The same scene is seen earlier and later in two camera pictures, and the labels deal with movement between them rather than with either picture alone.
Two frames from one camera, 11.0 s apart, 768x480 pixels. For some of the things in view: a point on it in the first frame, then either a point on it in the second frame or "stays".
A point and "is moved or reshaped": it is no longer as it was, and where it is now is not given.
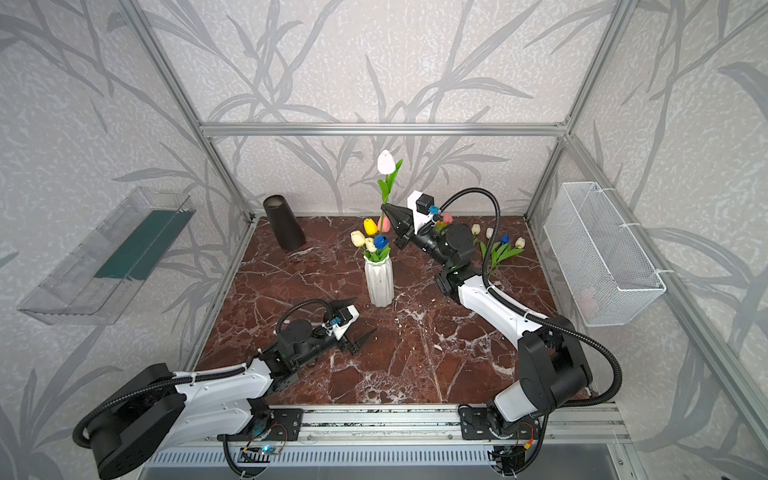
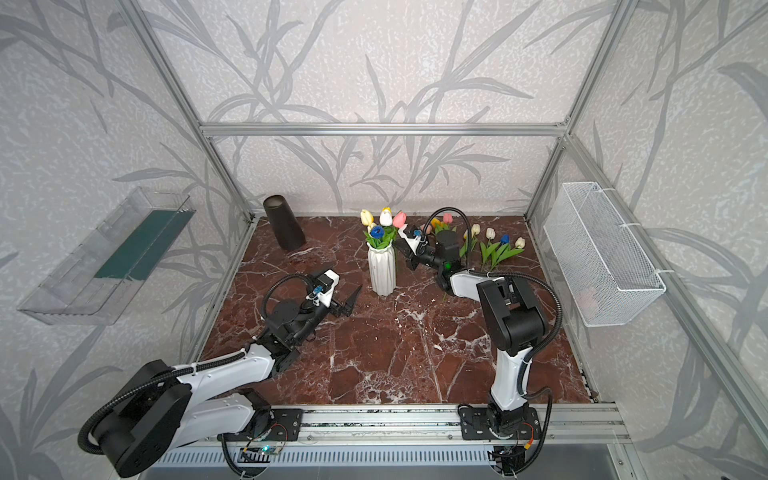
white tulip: (386, 162) is moved or reshaped
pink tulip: (384, 224) is moved or reshaped
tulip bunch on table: (501, 250) stays
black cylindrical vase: (286, 228) stays
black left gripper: (347, 339) → (332, 306)
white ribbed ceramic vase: (380, 282) is moved or reshaped
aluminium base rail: (576, 424) stays
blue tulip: (381, 241) is moved or reshaped
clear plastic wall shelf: (98, 281) stays
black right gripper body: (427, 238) → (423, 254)
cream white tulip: (358, 238) → (366, 217)
